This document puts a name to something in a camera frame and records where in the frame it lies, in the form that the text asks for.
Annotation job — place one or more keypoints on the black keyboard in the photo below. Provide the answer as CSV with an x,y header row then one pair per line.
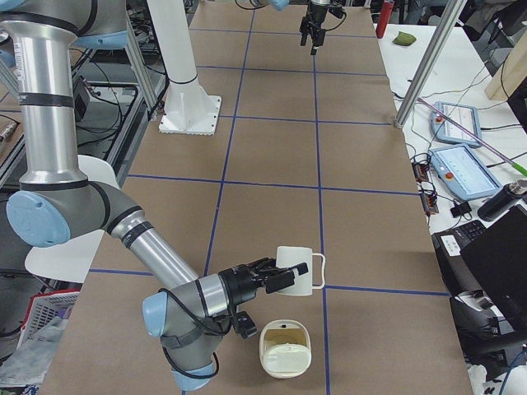
x,y
468,232

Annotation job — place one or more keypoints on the green cloth pouch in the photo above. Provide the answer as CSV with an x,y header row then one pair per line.
x,y
404,39

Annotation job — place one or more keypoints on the black laptop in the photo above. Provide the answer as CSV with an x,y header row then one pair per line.
x,y
497,260

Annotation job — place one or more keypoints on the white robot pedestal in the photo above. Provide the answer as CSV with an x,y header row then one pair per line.
x,y
188,108

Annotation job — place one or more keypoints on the white chair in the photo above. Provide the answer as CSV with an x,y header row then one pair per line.
x,y
71,261

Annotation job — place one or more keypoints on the upper teach pendant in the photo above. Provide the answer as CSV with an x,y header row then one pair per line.
x,y
445,131

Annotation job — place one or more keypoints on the lower teach pendant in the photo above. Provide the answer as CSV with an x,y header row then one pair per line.
x,y
463,173

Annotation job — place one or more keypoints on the white cup with handle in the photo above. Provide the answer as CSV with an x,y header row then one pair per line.
x,y
300,261

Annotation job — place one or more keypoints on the aluminium frame post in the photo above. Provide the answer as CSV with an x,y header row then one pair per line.
x,y
432,52

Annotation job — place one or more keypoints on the teach pendant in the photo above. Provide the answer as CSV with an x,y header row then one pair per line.
x,y
445,131
463,173

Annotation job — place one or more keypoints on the black water bottle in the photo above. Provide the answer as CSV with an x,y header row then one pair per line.
x,y
508,196

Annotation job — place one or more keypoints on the cream plastic bin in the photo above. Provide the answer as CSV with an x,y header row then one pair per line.
x,y
285,349

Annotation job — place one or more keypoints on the red cylinder bottle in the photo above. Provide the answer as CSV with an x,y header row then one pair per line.
x,y
384,16

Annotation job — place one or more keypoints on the white laundry basket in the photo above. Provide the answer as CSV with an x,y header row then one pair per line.
x,y
43,308

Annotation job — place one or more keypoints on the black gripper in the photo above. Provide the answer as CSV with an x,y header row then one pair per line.
x,y
237,285
318,12

